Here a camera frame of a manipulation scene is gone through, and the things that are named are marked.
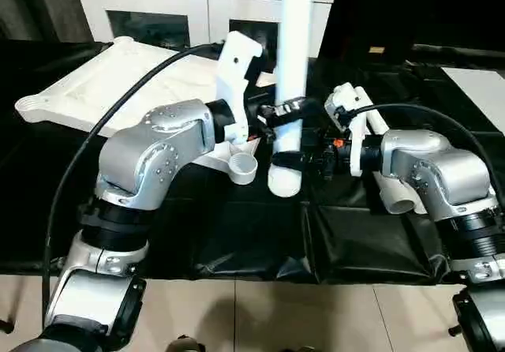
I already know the black mat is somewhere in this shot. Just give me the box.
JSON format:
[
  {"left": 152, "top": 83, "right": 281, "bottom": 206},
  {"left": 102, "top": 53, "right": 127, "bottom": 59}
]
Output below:
[{"left": 0, "top": 39, "right": 505, "bottom": 286}]

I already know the grey curtain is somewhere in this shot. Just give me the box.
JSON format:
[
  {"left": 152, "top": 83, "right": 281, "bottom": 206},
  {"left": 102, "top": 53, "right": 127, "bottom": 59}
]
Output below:
[{"left": 0, "top": 0, "right": 95, "bottom": 44}]

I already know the white board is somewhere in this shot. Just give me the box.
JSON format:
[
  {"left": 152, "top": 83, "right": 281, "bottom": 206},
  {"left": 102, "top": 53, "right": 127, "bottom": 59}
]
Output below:
[{"left": 440, "top": 66, "right": 505, "bottom": 111}]

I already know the black bar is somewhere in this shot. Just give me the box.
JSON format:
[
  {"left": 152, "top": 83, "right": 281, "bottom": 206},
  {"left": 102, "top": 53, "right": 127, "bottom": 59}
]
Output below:
[{"left": 412, "top": 43, "right": 505, "bottom": 59}]

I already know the white plastic table top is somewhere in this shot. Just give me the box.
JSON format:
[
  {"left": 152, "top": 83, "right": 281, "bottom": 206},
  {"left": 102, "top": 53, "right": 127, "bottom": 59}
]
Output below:
[{"left": 14, "top": 36, "right": 278, "bottom": 187}]

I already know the white plastic table leg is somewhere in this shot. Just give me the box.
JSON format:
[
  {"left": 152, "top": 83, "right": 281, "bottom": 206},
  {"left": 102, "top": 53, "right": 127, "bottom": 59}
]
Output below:
[
  {"left": 354, "top": 86, "right": 391, "bottom": 134},
  {"left": 267, "top": 0, "right": 317, "bottom": 199},
  {"left": 372, "top": 170, "right": 416, "bottom": 215}
]

